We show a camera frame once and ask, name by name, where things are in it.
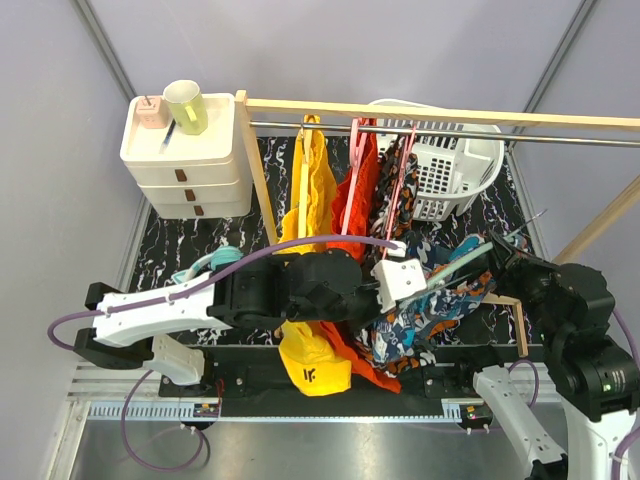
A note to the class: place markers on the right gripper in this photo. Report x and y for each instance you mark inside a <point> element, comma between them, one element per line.
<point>512,262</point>

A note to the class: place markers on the mint green hanger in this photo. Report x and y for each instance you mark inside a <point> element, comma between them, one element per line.
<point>437,281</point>

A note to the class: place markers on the blue patterned shorts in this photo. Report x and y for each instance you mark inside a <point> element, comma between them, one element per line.
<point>405,338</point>

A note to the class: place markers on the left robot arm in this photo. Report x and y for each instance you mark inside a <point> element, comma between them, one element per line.
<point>132,330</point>

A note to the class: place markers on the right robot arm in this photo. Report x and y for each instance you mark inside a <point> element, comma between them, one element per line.
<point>597,380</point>

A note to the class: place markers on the black orange patterned shorts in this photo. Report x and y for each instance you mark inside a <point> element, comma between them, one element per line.
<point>389,162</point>

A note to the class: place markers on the thin pink hanger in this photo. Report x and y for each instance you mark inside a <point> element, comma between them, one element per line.
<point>407,147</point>

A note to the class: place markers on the yellow shorts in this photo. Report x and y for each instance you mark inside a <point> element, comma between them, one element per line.
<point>308,358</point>

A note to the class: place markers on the white laundry basket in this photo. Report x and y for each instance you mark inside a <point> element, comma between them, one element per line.
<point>453,171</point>

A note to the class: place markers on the wooden clothes rack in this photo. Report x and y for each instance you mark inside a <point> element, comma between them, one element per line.
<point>246,106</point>

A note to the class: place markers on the teal headphones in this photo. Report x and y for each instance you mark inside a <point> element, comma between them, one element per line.
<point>221,256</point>

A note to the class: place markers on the cream drawer unit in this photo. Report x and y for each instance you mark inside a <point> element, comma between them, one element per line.
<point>197,176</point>

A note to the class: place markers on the green mug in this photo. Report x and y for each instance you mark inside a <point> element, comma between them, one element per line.
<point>186,104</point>

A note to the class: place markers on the blue pen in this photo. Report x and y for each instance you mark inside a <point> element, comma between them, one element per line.
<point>168,136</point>

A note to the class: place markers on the pink cube holder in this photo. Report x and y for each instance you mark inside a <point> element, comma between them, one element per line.
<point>152,112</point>

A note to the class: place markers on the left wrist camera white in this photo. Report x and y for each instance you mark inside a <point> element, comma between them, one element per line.
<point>398,281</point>

